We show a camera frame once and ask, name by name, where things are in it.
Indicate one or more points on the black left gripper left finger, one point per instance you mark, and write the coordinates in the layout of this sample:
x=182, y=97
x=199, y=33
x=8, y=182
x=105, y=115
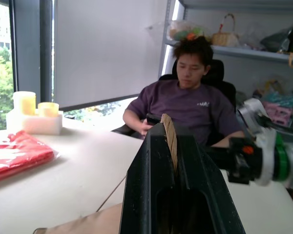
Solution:
x=146, y=170

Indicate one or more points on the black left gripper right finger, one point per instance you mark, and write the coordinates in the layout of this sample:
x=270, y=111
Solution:
x=205, y=175

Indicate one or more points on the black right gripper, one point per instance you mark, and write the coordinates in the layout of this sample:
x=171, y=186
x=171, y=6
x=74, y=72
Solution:
x=246, y=161

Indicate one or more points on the brown paper bag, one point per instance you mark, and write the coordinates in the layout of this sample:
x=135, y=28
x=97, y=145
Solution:
x=170, y=139

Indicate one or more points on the clear bag of colourful toys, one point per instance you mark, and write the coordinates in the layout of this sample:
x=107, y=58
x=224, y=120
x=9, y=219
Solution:
x=188, y=30

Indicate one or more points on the dark green bag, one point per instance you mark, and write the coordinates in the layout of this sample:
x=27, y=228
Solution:
x=283, y=39

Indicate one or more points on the black smartphone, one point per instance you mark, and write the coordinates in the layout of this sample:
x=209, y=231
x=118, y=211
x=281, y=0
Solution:
x=153, y=119

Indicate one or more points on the man in purple shirt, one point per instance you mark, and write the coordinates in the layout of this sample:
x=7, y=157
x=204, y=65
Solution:
x=180, y=104

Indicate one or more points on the pink plastic basket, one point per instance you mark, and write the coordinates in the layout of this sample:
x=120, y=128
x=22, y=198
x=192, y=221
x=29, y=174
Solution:
x=279, y=113

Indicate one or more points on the black office chair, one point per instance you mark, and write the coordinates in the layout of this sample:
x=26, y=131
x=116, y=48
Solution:
x=218, y=70

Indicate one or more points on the grey metal shelf unit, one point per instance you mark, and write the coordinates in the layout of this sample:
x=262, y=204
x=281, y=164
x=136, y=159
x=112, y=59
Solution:
x=249, y=51

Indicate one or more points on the short yellow plastic cup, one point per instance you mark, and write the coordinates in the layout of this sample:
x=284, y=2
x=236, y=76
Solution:
x=48, y=109

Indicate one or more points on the white foam block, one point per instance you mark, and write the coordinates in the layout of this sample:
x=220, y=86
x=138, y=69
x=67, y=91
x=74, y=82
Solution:
x=39, y=123

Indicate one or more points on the white roller blind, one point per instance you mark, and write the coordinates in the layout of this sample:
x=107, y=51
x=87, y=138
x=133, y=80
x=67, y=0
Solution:
x=107, y=48

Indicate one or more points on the red cloth in plastic wrap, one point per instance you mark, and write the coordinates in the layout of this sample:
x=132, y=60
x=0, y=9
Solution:
x=17, y=156

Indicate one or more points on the tall yellow plastic cup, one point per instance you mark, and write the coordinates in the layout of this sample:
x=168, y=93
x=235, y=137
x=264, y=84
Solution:
x=25, y=102

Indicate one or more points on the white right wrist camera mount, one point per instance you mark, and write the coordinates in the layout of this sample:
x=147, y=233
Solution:
x=267, y=156

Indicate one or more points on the dark window frame post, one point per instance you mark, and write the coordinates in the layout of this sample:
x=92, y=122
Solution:
x=31, y=46

